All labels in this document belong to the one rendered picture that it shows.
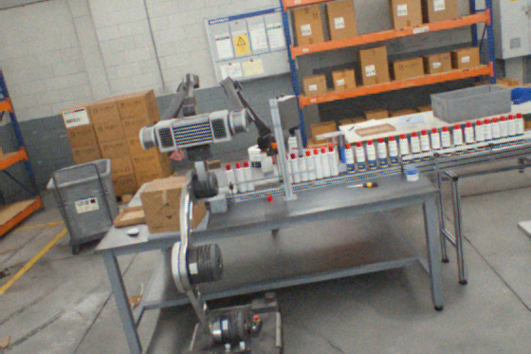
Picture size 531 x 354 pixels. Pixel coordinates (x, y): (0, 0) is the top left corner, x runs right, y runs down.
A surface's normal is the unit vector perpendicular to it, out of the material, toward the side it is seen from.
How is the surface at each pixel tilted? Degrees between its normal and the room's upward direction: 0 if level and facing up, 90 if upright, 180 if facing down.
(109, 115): 90
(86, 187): 94
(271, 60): 90
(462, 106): 90
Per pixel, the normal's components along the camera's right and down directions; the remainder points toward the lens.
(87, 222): 0.30, 0.25
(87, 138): 0.07, 0.25
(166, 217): -0.16, 0.28
